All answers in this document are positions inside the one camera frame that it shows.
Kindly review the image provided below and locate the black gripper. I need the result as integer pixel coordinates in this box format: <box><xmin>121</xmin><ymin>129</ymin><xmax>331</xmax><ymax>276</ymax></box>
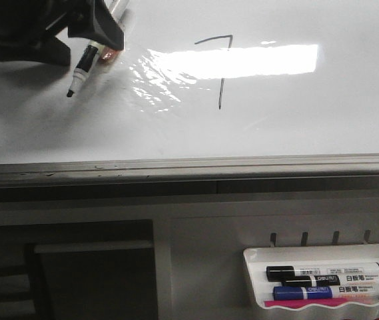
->
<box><xmin>0</xmin><ymin>0</ymin><xmax>124</xmax><ymax>65</ymax></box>

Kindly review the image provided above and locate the taped black whiteboard marker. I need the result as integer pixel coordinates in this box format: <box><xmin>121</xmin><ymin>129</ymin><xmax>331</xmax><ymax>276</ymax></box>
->
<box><xmin>66</xmin><ymin>0</ymin><xmax>131</xmax><ymax>99</ymax></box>

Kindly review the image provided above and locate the blue capped whiteboard marker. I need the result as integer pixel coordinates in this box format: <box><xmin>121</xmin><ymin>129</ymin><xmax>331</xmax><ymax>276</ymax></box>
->
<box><xmin>272</xmin><ymin>286</ymin><xmax>379</xmax><ymax>301</ymax></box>

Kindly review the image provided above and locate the white plastic marker tray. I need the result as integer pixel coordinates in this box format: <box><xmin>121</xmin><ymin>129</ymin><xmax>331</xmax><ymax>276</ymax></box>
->
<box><xmin>243</xmin><ymin>244</ymin><xmax>379</xmax><ymax>319</ymax></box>

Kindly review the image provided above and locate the black capped marker top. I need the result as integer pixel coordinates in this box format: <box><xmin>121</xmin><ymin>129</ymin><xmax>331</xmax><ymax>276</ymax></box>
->
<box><xmin>266</xmin><ymin>262</ymin><xmax>379</xmax><ymax>281</ymax></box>

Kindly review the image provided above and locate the black capped marker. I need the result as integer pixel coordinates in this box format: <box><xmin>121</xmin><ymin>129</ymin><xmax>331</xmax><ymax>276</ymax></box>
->
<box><xmin>266</xmin><ymin>262</ymin><xmax>379</xmax><ymax>281</ymax></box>
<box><xmin>281</xmin><ymin>273</ymin><xmax>379</xmax><ymax>287</ymax></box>

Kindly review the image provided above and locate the pink eraser strip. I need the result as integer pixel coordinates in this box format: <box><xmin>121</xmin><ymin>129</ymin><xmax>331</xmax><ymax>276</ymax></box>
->
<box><xmin>264</xmin><ymin>298</ymin><xmax>348</xmax><ymax>309</ymax></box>

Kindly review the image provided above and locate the black capped marker middle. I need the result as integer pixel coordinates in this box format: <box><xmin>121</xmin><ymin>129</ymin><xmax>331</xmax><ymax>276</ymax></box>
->
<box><xmin>281</xmin><ymin>273</ymin><xmax>379</xmax><ymax>287</ymax></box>

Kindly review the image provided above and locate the white whiteboard with grey frame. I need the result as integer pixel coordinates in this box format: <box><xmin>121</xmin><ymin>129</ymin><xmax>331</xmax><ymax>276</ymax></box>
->
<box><xmin>0</xmin><ymin>1</ymin><xmax>379</xmax><ymax>187</ymax></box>

